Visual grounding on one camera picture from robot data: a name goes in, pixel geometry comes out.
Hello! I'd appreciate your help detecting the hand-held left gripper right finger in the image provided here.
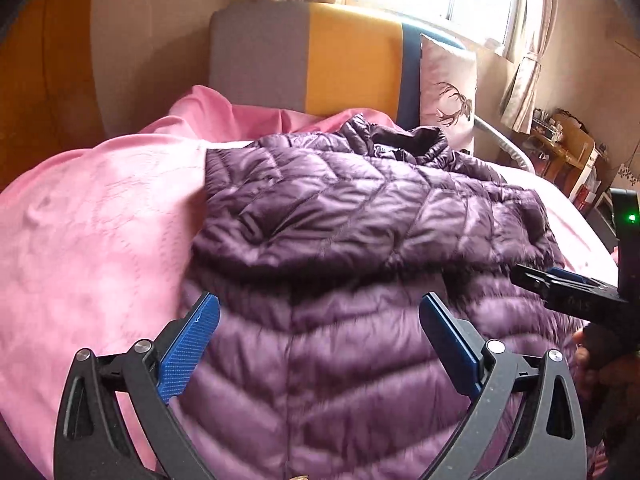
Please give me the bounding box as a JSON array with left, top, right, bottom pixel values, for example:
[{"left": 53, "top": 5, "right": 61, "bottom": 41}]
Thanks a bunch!
[{"left": 419, "top": 292, "right": 588, "bottom": 480}]

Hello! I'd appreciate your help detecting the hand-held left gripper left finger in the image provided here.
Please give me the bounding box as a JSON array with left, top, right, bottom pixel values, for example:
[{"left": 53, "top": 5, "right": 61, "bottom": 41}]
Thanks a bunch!
[{"left": 52, "top": 291, "right": 221, "bottom": 480}]

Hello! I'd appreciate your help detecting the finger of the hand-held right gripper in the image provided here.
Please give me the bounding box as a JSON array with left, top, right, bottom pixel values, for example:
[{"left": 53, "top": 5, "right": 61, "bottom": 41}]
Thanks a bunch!
[{"left": 510, "top": 261, "right": 631, "bottom": 320}]

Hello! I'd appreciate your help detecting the purple quilted puffer jacket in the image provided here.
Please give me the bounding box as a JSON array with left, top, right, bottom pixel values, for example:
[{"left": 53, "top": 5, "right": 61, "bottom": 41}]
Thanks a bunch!
[{"left": 170, "top": 112, "right": 623, "bottom": 480}]

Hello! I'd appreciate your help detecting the person's right hand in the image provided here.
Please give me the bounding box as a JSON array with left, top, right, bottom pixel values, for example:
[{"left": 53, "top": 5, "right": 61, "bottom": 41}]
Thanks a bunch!
[{"left": 571, "top": 329, "right": 640, "bottom": 413}]

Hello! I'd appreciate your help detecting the red and white bag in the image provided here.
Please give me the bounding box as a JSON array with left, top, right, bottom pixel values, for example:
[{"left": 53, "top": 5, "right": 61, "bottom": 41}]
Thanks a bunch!
[{"left": 574, "top": 180, "right": 597, "bottom": 212}]

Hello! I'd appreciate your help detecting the white board with flower sticker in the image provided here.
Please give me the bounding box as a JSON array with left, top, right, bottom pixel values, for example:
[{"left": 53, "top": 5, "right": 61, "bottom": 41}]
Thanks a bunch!
[{"left": 614, "top": 161, "right": 640, "bottom": 190}]

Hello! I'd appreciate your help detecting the wooden desk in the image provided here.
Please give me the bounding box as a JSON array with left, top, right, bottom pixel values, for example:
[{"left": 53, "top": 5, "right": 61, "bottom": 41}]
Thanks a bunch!
[{"left": 525, "top": 109, "right": 602, "bottom": 197}]

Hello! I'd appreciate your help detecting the pink bed blanket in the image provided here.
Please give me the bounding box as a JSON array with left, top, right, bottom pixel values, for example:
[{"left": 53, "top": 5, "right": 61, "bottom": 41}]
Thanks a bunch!
[{"left": 0, "top": 85, "right": 623, "bottom": 480}]

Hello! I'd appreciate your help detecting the deer print pillow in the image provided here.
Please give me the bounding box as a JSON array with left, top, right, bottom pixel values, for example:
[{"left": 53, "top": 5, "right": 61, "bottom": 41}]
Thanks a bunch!
[{"left": 419, "top": 34, "right": 479, "bottom": 155}]

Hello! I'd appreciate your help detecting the wooden wardrobe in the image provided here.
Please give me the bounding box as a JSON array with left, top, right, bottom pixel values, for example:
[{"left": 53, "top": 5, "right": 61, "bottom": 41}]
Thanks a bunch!
[{"left": 0, "top": 0, "right": 108, "bottom": 193}]

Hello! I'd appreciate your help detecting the grey yellow blue headboard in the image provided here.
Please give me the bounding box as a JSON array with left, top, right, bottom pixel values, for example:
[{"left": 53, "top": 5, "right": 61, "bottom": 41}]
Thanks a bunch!
[{"left": 209, "top": 2, "right": 476, "bottom": 135}]

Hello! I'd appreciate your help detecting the grey bed side rail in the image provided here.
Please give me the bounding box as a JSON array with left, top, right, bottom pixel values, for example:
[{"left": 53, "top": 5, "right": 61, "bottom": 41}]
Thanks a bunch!
[{"left": 472, "top": 114, "right": 532, "bottom": 173}]

